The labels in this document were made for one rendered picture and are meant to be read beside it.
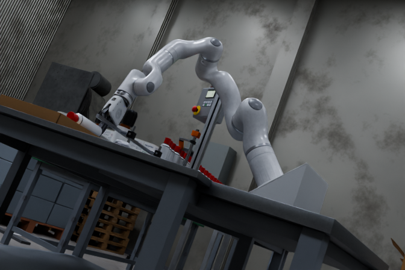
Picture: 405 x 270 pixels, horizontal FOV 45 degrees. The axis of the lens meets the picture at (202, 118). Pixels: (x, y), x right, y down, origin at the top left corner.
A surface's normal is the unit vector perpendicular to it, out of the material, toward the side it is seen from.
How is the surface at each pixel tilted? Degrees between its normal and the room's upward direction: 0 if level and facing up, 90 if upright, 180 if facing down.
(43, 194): 90
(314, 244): 90
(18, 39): 90
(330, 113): 90
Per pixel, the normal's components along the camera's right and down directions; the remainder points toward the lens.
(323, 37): -0.46, -0.38
